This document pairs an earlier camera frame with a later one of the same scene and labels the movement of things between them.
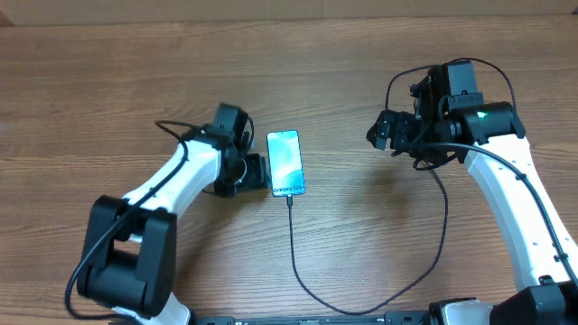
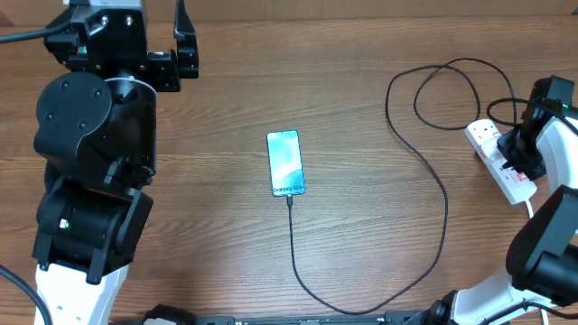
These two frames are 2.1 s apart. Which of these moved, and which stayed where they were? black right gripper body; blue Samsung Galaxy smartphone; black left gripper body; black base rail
Moved: black right gripper body; black left gripper body
Stayed: black base rail; blue Samsung Galaxy smartphone
